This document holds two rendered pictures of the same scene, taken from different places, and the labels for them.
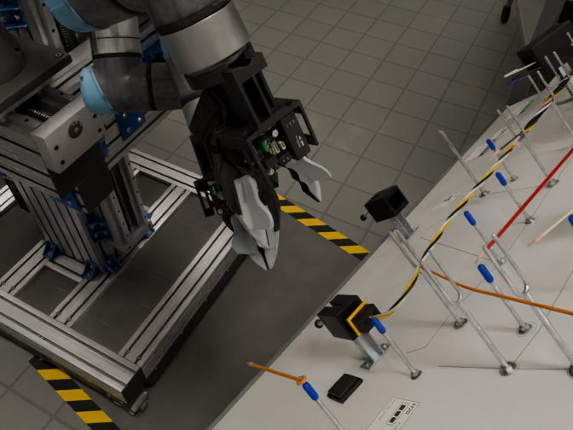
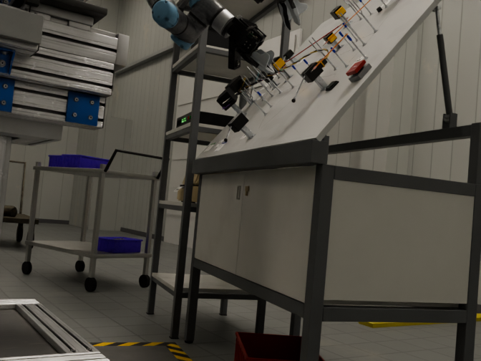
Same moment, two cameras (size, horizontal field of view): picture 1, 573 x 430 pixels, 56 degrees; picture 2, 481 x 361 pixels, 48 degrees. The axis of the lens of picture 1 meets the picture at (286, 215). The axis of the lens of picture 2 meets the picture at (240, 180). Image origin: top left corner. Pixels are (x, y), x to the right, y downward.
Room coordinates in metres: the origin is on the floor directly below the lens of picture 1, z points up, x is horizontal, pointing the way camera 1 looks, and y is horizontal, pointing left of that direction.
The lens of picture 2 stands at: (-0.33, 1.61, 0.65)
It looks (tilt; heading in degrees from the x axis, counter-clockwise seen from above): 3 degrees up; 299
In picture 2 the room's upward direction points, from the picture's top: 5 degrees clockwise
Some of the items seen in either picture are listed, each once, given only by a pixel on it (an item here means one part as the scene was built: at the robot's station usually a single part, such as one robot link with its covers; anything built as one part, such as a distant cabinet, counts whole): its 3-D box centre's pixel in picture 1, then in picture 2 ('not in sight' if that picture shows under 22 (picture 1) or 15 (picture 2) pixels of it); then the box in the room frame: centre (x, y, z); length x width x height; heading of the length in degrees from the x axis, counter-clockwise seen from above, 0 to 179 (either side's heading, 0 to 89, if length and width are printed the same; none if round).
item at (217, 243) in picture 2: not in sight; (218, 219); (0.86, -0.40, 0.60); 0.55 x 0.02 x 0.39; 140
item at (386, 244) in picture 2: not in sight; (311, 228); (0.45, -0.45, 0.60); 1.17 x 0.58 x 0.40; 140
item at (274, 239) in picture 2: not in sight; (271, 227); (0.44, -0.04, 0.60); 0.55 x 0.03 x 0.39; 140
